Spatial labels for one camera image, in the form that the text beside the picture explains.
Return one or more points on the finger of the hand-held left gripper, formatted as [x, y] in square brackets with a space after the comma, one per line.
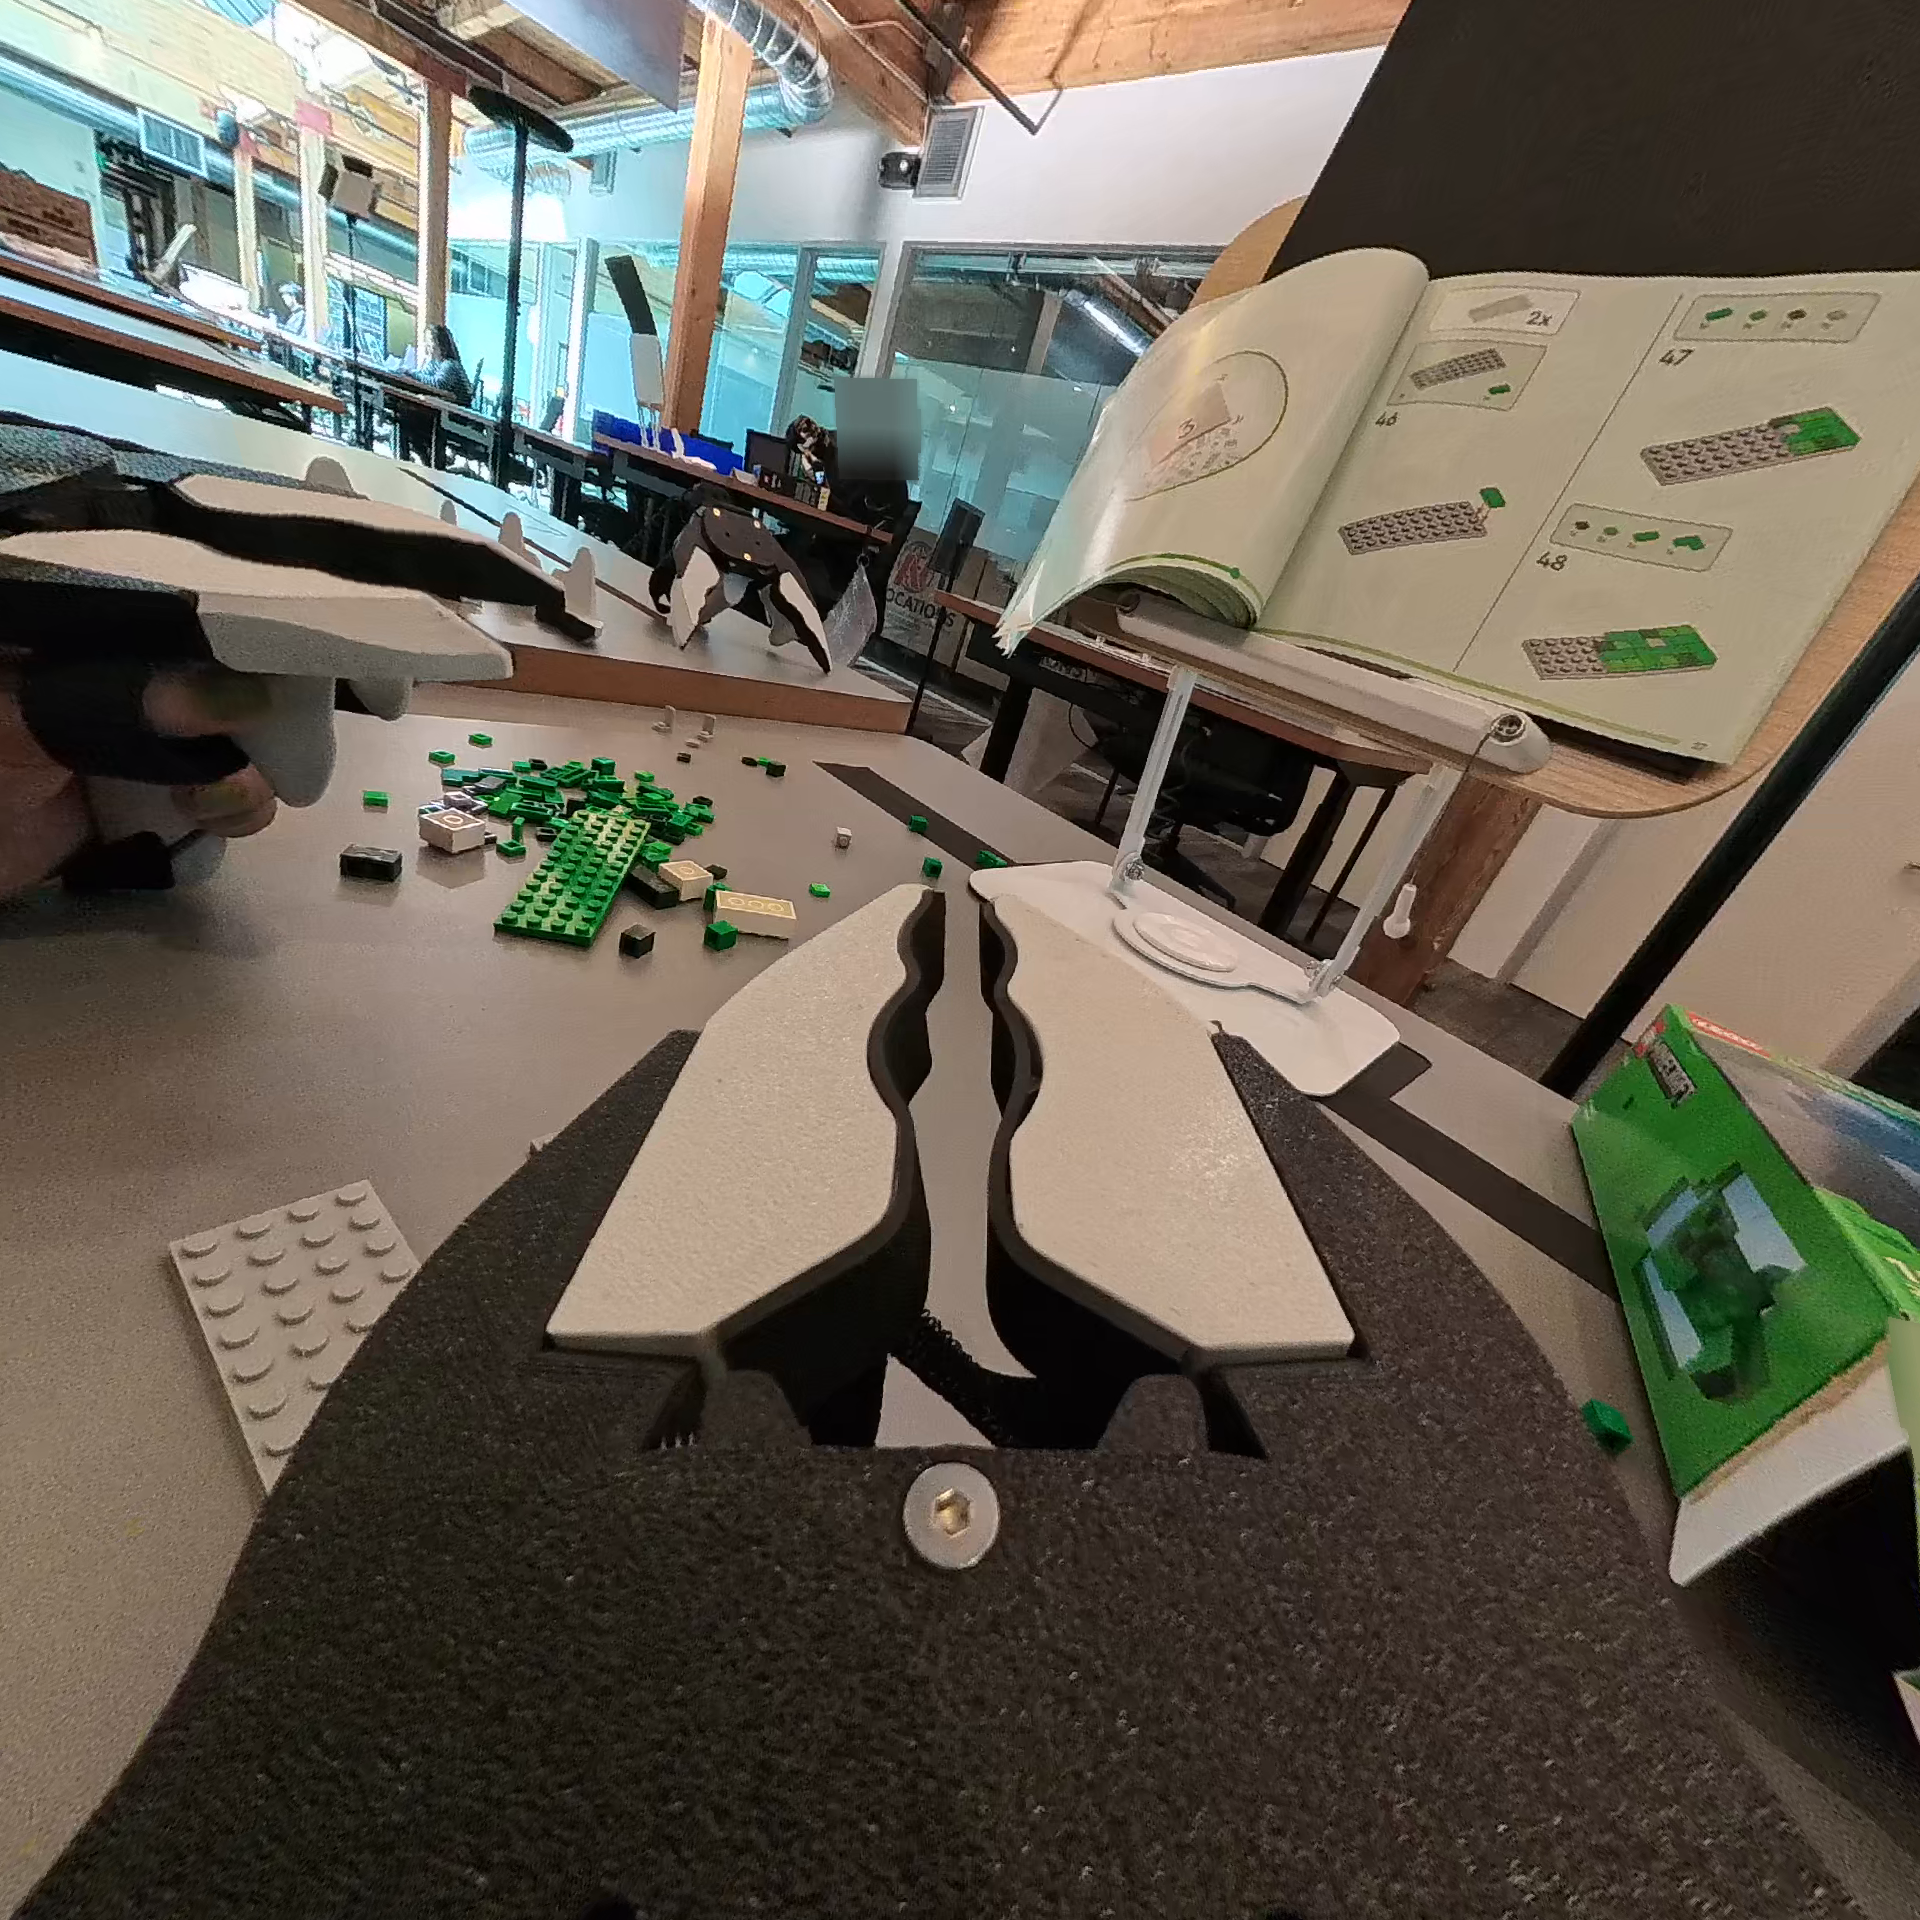
[345, 631]
[300, 502]

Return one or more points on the silver air duct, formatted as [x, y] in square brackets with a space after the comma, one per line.
[781, 61]

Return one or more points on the building instruction booklet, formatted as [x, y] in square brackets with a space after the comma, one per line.
[1574, 495]

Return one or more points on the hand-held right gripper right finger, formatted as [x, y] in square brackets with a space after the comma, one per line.
[1170, 1170]

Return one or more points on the black floor lamp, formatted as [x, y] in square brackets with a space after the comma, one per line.
[518, 224]

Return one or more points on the pile of tiny green pieces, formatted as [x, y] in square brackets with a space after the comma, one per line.
[562, 781]

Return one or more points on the wooden beam leg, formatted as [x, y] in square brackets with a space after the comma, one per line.
[1471, 885]

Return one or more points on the wooden post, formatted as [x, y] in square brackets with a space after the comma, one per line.
[704, 211]

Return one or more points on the white book stand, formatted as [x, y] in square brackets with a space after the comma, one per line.
[1291, 1004]

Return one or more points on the green toy box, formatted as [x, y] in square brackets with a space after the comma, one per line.
[1695, 1261]

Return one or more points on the dark green brick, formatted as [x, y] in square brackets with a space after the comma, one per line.
[371, 861]

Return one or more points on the wall air vent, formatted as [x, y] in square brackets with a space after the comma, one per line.
[945, 151]

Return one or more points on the black and white gripper device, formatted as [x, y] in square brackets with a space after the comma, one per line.
[721, 549]

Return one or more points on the long green brick plate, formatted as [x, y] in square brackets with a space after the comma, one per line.
[578, 878]

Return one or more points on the person's left hand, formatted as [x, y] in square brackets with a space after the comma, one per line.
[38, 825]

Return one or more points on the grey table with brown edge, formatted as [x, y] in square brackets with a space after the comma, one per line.
[631, 622]

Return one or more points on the black partition panel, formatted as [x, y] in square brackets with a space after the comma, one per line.
[1574, 120]

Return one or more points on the cream brick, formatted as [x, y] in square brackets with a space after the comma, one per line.
[682, 878]
[759, 910]

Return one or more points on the grey studded brick plate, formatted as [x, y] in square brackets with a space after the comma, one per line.
[285, 1304]

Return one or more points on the black metal frame bar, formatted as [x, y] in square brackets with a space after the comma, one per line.
[1724, 848]

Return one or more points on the grey desk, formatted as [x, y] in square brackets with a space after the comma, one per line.
[374, 1081]

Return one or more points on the white printed cube brick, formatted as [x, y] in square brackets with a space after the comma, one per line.
[451, 825]

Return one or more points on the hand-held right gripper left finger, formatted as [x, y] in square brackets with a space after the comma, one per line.
[750, 1141]

